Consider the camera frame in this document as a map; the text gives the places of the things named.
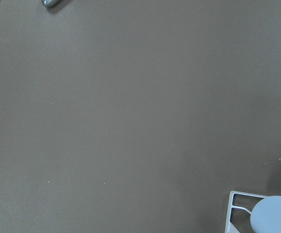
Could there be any light blue plastic cup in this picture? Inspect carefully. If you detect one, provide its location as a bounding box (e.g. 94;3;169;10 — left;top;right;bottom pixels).
250;196;281;233

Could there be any metal tube with black cap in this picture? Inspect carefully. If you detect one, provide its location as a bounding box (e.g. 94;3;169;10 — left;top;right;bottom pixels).
41;0;60;8

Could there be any white wire cup rack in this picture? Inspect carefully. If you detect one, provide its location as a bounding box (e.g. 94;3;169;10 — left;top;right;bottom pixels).
224;191;271;233

